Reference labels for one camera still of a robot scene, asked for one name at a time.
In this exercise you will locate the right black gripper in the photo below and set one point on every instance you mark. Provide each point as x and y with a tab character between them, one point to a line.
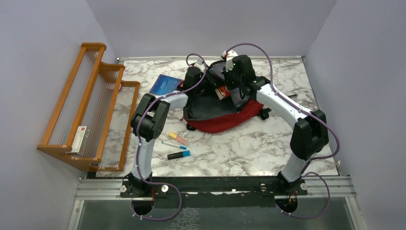
225	74

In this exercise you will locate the red backpack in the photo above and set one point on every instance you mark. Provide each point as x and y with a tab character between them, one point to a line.
206	113

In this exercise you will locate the blue paperback book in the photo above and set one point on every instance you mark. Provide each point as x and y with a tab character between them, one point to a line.
164	85

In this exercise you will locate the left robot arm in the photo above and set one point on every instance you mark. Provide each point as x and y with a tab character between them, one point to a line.
148	122

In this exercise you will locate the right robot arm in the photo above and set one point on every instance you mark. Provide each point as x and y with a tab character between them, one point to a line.
309	134

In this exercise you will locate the yellow orange highlighter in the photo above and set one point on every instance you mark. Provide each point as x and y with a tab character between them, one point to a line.
178	138

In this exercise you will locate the blue white pen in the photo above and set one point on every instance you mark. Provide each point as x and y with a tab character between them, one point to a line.
174	145

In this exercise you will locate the black blue highlighter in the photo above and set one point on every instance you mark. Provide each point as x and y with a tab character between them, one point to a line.
178	155

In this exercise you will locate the wooden rack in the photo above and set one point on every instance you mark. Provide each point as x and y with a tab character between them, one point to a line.
94	95

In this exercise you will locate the white red box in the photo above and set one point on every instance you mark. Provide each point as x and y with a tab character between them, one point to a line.
80	140

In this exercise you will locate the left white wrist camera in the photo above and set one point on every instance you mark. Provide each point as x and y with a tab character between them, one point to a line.
200	64

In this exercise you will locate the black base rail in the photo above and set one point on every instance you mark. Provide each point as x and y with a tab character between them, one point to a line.
208	192

